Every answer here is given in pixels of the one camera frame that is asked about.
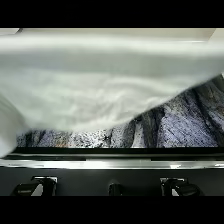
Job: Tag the white garment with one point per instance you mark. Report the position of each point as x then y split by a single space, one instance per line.
83 80

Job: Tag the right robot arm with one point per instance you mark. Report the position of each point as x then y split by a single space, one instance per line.
181 188

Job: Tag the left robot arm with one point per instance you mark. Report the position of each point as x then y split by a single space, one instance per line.
33 188

